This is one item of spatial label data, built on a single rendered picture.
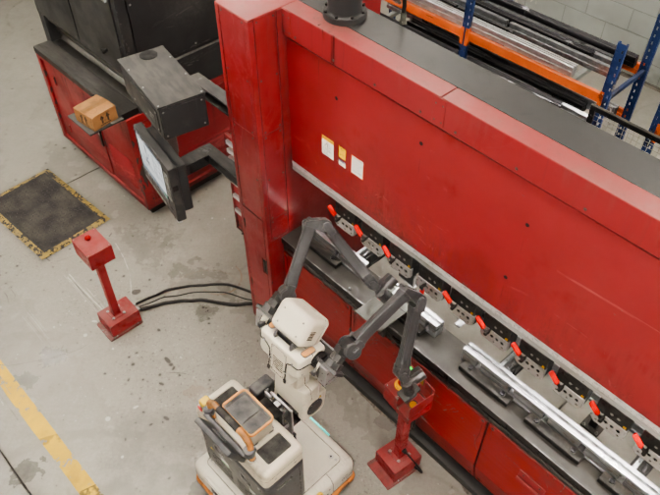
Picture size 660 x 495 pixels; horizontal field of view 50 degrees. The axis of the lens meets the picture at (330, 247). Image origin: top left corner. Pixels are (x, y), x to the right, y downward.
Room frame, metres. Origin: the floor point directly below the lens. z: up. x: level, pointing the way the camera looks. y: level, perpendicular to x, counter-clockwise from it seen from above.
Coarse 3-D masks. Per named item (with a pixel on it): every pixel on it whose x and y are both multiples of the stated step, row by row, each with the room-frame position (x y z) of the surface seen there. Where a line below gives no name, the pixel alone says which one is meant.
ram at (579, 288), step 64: (320, 64) 2.80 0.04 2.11; (320, 128) 2.80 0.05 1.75; (384, 128) 2.49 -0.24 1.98; (384, 192) 2.47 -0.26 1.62; (448, 192) 2.21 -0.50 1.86; (512, 192) 2.00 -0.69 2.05; (448, 256) 2.17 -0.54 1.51; (512, 256) 1.95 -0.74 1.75; (576, 256) 1.76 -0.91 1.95; (640, 256) 1.61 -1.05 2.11; (512, 320) 1.89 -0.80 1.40; (576, 320) 1.70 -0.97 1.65; (640, 320) 1.54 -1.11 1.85; (640, 384) 1.46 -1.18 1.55
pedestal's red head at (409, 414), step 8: (392, 384) 1.96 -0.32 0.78; (416, 384) 1.96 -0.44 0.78; (424, 384) 1.94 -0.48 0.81; (384, 392) 1.95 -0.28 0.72; (392, 392) 1.91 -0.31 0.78; (432, 392) 1.89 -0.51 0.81; (392, 400) 1.90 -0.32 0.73; (400, 400) 1.88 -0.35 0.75; (416, 400) 1.89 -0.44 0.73; (424, 400) 1.85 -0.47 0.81; (432, 400) 1.88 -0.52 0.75; (400, 408) 1.87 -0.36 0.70; (408, 408) 1.87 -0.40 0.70; (416, 408) 1.82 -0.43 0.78; (424, 408) 1.86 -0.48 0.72; (408, 416) 1.81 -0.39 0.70; (416, 416) 1.83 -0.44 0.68
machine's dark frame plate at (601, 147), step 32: (320, 0) 3.03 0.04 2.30; (384, 32) 2.74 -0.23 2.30; (416, 64) 2.49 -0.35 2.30; (448, 64) 2.49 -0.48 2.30; (480, 96) 2.27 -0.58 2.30; (512, 96) 2.27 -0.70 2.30; (544, 128) 2.07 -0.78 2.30; (576, 128) 2.07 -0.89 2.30; (608, 160) 1.89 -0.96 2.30; (640, 160) 1.89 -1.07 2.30
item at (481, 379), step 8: (464, 368) 1.97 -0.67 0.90; (472, 376) 1.92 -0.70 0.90; (480, 376) 1.92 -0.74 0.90; (480, 384) 1.88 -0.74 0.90; (488, 384) 1.88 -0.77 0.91; (496, 384) 1.88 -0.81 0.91; (488, 392) 1.85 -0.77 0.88; (496, 392) 1.83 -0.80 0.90; (504, 400) 1.79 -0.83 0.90; (512, 400) 1.79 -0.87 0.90
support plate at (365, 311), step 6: (372, 300) 2.33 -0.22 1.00; (378, 300) 2.33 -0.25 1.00; (360, 306) 2.28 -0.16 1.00; (366, 306) 2.28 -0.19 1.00; (372, 306) 2.28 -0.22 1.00; (378, 306) 2.28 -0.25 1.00; (402, 306) 2.28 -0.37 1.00; (360, 312) 2.24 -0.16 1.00; (366, 312) 2.24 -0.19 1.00; (372, 312) 2.24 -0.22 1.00; (396, 312) 2.24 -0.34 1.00; (402, 312) 2.24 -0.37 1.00; (366, 318) 2.21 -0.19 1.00; (390, 318) 2.21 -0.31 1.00; (396, 318) 2.21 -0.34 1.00; (384, 324) 2.17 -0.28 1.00; (390, 324) 2.18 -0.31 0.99; (378, 330) 2.13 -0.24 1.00
